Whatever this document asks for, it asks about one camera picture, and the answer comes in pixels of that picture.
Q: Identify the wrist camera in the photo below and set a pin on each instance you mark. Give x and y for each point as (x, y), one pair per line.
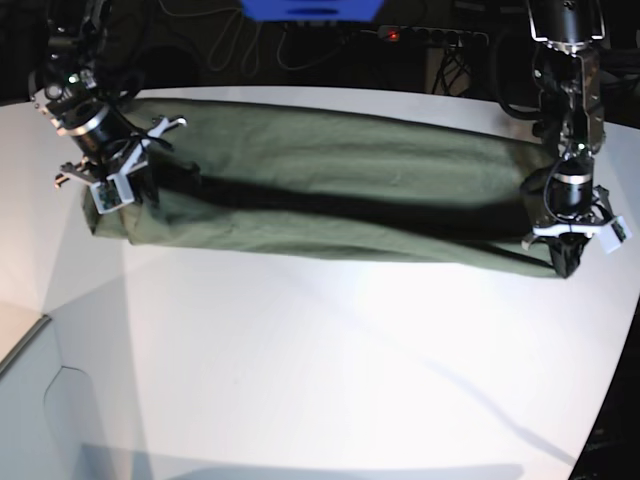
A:
(112, 194)
(613, 235)

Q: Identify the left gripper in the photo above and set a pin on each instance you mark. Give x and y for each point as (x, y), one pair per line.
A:
(567, 210)

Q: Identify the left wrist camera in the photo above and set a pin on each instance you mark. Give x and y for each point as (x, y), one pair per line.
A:
(613, 235)

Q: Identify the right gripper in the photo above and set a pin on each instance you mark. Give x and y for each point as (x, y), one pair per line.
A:
(106, 138)

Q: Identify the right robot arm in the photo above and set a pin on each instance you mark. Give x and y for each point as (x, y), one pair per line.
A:
(70, 73)

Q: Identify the black power strip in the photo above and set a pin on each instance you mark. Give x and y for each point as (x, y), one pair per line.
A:
(432, 37)

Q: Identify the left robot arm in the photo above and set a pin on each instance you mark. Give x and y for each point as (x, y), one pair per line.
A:
(566, 70)

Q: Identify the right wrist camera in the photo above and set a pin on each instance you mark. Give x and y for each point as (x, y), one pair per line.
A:
(112, 194)

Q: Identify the blue box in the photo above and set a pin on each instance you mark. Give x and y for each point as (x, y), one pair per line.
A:
(311, 10)

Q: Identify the green t-shirt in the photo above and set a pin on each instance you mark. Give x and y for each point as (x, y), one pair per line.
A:
(331, 185)

